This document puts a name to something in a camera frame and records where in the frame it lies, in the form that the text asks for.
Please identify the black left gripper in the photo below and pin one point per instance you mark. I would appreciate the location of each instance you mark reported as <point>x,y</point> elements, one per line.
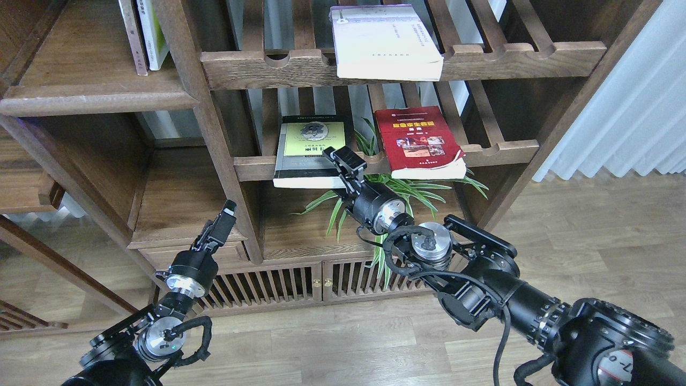
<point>192,271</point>

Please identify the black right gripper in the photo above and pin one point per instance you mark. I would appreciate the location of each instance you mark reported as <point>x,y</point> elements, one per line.
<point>373,205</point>

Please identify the black yellow-green cover book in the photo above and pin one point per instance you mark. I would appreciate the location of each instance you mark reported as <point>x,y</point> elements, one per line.
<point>300,162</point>

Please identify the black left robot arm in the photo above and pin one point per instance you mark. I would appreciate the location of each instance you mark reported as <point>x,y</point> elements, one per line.
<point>141,348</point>

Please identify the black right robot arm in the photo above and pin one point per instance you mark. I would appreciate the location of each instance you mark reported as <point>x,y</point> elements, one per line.
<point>475,277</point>

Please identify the green spider plant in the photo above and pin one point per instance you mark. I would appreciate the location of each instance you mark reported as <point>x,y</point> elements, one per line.
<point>406,188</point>

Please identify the brown wooden bookshelf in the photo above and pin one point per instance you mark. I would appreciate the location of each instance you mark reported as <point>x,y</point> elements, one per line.
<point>151,157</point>

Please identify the red cover book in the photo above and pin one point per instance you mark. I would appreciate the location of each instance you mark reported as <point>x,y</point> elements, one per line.
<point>419,144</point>

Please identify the white lavender cover book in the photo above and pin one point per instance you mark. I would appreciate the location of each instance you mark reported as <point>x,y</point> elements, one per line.
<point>383,42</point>

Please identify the dark wooden side furniture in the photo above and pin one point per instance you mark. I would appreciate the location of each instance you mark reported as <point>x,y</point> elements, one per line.
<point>50,278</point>

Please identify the white green upright book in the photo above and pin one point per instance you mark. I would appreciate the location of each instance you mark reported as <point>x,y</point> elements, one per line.
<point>156,46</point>

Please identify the brown spine upright book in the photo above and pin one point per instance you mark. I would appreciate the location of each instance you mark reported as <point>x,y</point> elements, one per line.
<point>130,17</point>

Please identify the white pleated curtain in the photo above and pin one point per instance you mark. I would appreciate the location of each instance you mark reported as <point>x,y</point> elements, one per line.
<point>636,120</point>

